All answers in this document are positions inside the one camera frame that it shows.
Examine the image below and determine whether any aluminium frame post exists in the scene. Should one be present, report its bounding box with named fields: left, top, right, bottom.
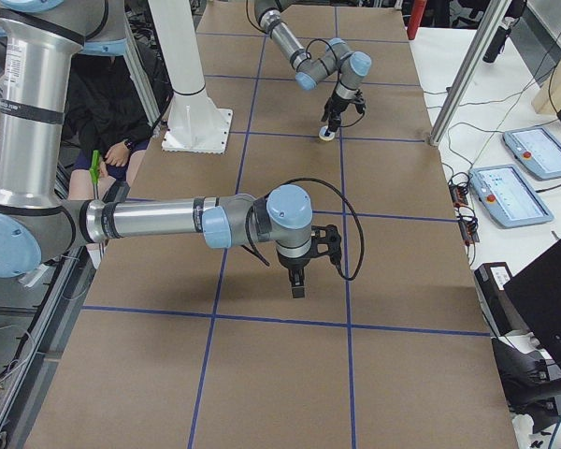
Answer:
left=428, top=0, right=526, bottom=147

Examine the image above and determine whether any black laptop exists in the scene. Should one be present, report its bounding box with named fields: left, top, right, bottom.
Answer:
left=504, top=238, right=561, bottom=369

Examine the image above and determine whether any teach pendant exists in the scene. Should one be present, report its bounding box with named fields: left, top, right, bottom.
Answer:
left=502, top=126, right=561, bottom=181
left=469, top=165, right=554, bottom=228

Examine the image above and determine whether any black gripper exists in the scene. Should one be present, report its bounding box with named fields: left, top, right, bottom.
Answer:
left=277, top=253, right=309, bottom=298
left=323, top=93, right=354, bottom=135

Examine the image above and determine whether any orange circuit board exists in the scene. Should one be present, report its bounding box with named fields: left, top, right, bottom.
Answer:
left=449, top=183, right=480, bottom=246

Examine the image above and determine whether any black box with label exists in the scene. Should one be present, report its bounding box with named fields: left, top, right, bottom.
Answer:
left=474, top=262, right=523, bottom=336

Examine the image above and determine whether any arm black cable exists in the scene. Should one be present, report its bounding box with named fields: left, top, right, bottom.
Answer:
left=242, top=177, right=365, bottom=281

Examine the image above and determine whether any green handled tool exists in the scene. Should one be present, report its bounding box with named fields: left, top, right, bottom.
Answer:
left=89, top=150, right=101, bottom=199

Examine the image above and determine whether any near teach pendant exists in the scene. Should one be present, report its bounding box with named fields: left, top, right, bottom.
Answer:
left=469, top=165, right=554, bottom=228

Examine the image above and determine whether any red fire extinguisher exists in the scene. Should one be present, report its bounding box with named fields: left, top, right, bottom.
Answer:
left=407, top=0, right=427, bottom=40

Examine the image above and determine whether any white camera mast with base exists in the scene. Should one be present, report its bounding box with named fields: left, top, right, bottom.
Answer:
left=149, top=0, right=233, bottom=154

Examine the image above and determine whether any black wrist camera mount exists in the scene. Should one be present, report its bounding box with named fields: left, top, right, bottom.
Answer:
left=308, top=224, right=342, bottom=268

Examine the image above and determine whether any seated person in black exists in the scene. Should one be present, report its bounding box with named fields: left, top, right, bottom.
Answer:
left=65, top=54, right=151, bottom=200

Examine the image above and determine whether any blue call bell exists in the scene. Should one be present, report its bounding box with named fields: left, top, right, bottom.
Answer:
left=319, top=126, right=336, bottom=141

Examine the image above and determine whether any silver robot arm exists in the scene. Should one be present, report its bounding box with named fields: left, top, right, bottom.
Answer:
left=0, top=1, right=314, bottom=297
left=253, top=1, right=372, bottom=141

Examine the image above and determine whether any far teach pendant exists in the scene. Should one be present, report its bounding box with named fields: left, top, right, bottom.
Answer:
left=502, top=126, right=561, bottom=181

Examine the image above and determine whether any black handheld device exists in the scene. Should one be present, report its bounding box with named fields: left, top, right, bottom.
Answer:
left=482, top=17, right=515, bottom=64

